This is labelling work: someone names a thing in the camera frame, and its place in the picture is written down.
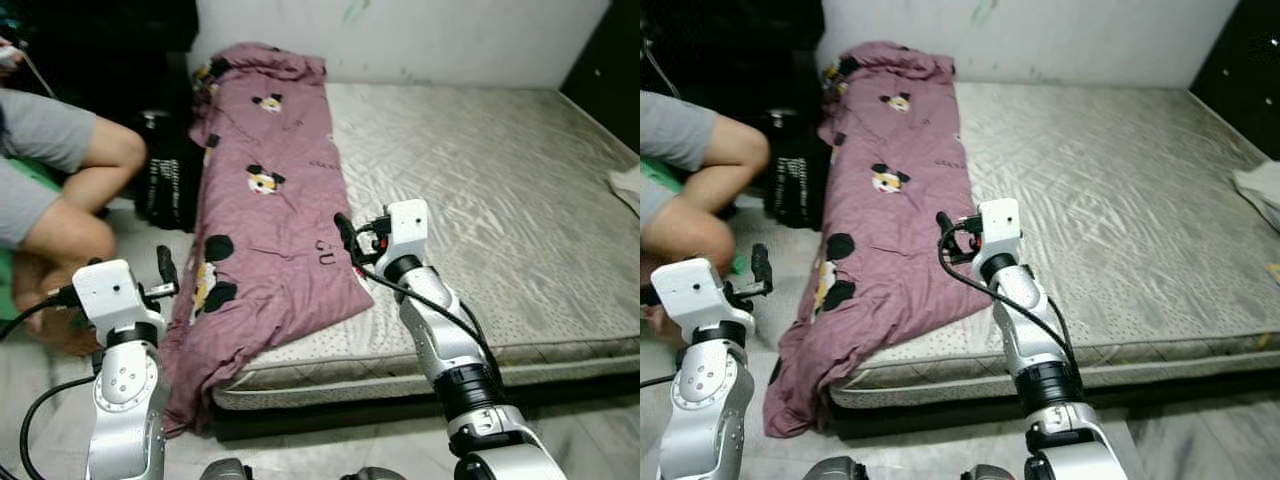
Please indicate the silver right robot leg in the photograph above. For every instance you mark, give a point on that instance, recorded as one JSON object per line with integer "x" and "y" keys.
{"x": 372, "y": 475}
{"x": 990, "y": 474}

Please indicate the white quilted mattress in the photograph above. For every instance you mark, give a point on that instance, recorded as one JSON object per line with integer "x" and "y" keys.
{"x": 1100, "y": 180}
{"x": 480, "y": 200}

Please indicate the silver left robot leg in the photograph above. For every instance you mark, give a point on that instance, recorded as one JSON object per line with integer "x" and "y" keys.
{"x": 225, "y": 470}
{"x": 838, "y": 469}

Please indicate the black slatted basket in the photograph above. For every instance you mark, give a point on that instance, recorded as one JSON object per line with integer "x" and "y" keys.
{"x": 170, "y": 180}
{"x": 795, "y": 180}

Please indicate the white pillow with lettering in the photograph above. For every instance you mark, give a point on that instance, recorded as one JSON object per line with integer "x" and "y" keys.
{"x": 1260, "y": 190}
{"x": 625, "y": 190}

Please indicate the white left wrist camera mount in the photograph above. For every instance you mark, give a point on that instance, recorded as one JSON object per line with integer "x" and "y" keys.
{"x": 110, "y": 290}
{"x": 695, "y": 290}

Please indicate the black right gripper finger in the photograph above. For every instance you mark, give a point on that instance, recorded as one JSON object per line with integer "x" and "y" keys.
{"x": 945, "y": 227}
{"x": 345, "y": 231}

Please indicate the silver robot leg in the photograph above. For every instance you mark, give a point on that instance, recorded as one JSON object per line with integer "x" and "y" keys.
{"x": 838, "y": 469}
{"x": 225, "y": 470}
{"x": 990, "y": 474}
{"x": 372, "y": 475}

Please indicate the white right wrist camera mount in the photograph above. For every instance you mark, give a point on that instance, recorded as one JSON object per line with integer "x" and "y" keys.
{"x": 408, "y": 225}
{"x": 1000, "y": 225}

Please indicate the person in grey shorts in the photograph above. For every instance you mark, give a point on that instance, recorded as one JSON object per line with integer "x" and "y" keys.
{"x": 690, "y": 140}
{"x": 60, "y": 130}

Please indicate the pink cartoon print blanket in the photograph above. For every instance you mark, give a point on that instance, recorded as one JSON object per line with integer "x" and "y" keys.
{"x": 270, "y": 230}
{"x": 890, "y": 150}

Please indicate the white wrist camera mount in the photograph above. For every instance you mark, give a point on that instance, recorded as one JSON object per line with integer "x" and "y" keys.
{"x": 1000, "y": 225}
{"x": 110, "y": 290}
{"x": 695, "y": 290}
{"x": 408, "y": 225}

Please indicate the black tufted headboard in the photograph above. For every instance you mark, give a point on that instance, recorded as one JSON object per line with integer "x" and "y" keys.
{"x": 615, "y": 70}
{"x": 1245, "y": 70}

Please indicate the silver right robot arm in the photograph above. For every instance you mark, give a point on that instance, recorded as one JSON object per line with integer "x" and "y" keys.
{"x": 1030, "y": 330}
{"x": 440, "y": 330}

